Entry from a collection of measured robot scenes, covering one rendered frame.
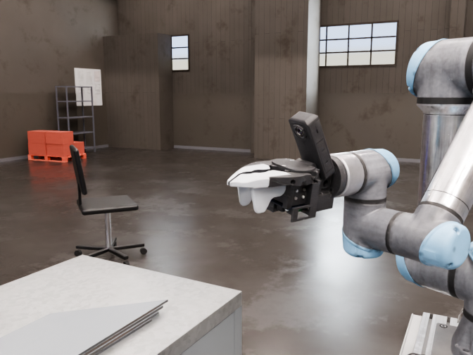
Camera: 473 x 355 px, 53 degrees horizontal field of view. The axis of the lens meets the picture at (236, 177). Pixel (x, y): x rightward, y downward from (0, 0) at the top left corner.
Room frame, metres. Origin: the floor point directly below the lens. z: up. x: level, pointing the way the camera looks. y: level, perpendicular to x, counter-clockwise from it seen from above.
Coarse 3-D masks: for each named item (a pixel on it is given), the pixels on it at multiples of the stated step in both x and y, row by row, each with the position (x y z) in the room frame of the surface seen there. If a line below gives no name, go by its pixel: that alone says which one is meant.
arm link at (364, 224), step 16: (352, 208) 0.82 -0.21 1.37; (368, 208) 0.81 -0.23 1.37; (384, 208) 0.81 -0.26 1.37; (352, 224) 0.82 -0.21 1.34; (368, 224) 0.80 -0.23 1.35; (384, 224) 0.77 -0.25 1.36; (352, 240) 0.82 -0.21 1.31; (368, 240) 0.79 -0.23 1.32; (384, 240) 0.77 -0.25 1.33; (368, 256) 0.81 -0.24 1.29
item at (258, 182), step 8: (240, 176) 0.66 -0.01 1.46; (248, 176) 0.66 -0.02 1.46; (256, 176) 0.66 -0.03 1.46; (264, 176) 0.66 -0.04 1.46; (232, 184) 0.65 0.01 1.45; (240, 184) 0.65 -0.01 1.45; (248, 184) 0.65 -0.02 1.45; (256, 184) 0.66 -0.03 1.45; (264, 184) 0.66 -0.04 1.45; (256, 192) 0.66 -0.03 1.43; (264, 192) 0.67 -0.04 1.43; (272, 192) 0.68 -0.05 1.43; (280, 192) 0.69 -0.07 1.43; (256, 200) 0.67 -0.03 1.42; (264, 200) 0.67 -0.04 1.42; (256, 208) 0.67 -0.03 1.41; (264, 208) 0.68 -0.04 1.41
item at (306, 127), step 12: (300, 120) 0.72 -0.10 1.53; (312, 120) 0.71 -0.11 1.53; (300, 132) 0.72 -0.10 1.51; (312, 132) 0.71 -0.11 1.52; (300, 144) 0.75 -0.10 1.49; (312, 144) 0.72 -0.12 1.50; (324, 144) 0.73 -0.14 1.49; (312, 156) 0.74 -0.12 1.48; (324, 156) 0.73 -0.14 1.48; (324, 168) 0.74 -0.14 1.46
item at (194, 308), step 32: (0, 288) 1.22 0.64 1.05; (32, 288) 1.22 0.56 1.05; (64, 288) 1.22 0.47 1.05; (96, 288) 1.22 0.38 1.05; (128, 288) 1.22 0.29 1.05; (160, 288) 1.22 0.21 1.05; (192, 288) 1.22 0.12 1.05; (224, 288) 1.22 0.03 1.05; (0, 320) 1.03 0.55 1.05; (32, 320) 1.03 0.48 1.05; (160, 320) 1.03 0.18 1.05; (192, 320) 1.03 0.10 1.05; (128, 352) 0.90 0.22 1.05; (160, 352) 0.90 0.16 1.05
